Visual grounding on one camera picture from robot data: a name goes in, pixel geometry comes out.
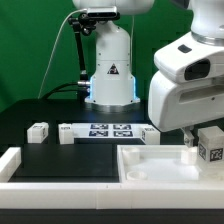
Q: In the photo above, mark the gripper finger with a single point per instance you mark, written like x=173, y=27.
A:
x=188, y=136

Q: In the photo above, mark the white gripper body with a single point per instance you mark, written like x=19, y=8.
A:
x=172, y=106

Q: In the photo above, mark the white square tabletop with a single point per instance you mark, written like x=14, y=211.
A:
x=165, y=163

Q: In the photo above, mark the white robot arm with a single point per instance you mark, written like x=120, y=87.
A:
x=112, y=85

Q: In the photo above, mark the white fiducial marker plate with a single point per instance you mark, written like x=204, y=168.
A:
x=105, y=130

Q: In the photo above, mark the white U-shaped fence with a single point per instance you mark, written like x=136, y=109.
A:
x=120, y=195

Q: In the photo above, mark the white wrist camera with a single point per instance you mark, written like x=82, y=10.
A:
x=187, y=60

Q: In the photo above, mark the silver mounted camera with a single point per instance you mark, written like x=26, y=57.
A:
x=102, y=12

